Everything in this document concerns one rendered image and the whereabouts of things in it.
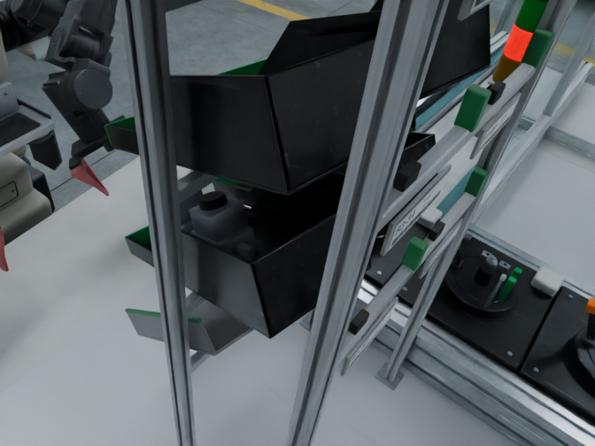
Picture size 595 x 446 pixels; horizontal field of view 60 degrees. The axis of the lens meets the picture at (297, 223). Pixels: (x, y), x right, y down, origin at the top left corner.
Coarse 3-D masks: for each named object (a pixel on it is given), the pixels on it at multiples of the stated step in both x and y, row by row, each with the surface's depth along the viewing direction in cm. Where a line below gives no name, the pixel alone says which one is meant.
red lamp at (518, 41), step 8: (512, 32) 85; (520, 32) 83; (528, 32) 83; (512, 40) 85; (520, 40) 84; (528, 40) 83; (504, 48) 88; (512, 48) 85; (520, 48) 84; (512, 56) 86; (520, 56) 85
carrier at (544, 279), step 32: (480, 256) 96; (416, 288) 92; (448, 288) 91; (480, 288) 91; (512, 288) 92; (544, 288) 95; (448, 320) 88; (480, 320) 89; (512, 320) 90; (512, 352) 85
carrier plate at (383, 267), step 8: (416, 224) 105; (408, 232) 103; (416, 232) 103; (424, 232) 103; (400, 240) 101; (408, 240) 101; (376, 248) 99; (392, 248) 99; (400, 248) 99; (376, 256) 97; (384, 256) 97; (392, 256) 98; (400, 256) 98; (376, 264) 96; (384, 264) 96; (392, 264) 96; (400, 264) 96; (368, 272) 94; (376, 272) 94; (384, 272) 95; (392, 272) 95; (368, 280) 94; (376, 280) 93; (384, 280) 93
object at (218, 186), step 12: (408, 144) 59; (420, 144) 54; (432, 144) 56; (408, 156) 54; (420, 156) 55; (216, 180) 71; (228, 180) 73; (324, 180) 52; (336, 180) 51; (228, 192) 69; (240, 192) 67; (252, 192) 64; (264, 192) 62; (336, 192) 52; (252, 204) 66; (396, 216) 54; (384, 228) 54
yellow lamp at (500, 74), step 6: (504, 54) 88; (504, 60) 87; (510, 60) 86; (498, 66) 89; (504, 66) 88; (510, 66) 87; (516, 66) 87; (498, 72) 89; (504, 72) 88; (510, 72) 87; (492, 78) 91; (498, 78) 89; (504, 78) 89
